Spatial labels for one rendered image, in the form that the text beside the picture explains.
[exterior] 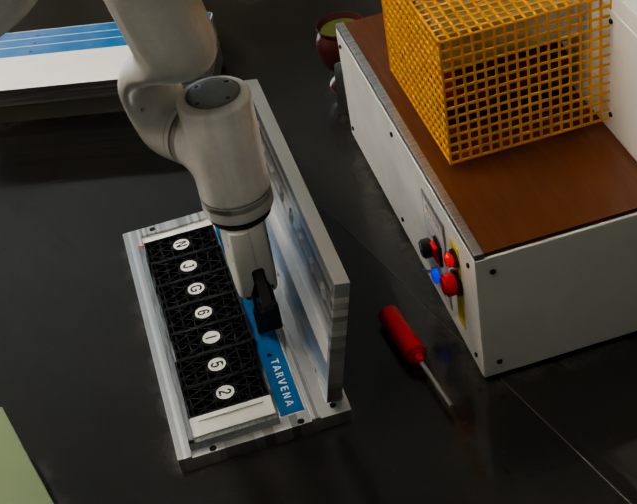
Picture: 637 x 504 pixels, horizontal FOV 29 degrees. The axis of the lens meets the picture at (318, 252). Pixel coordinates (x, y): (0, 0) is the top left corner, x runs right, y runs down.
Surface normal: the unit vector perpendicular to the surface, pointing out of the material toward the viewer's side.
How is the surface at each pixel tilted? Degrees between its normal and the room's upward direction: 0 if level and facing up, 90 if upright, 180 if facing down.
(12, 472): 0
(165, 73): 107
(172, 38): 96
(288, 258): 11
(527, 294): 90
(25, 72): 0
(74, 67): 0
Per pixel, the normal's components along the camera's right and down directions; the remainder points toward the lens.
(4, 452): -0.14, -0.76
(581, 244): 0.26, 0.59
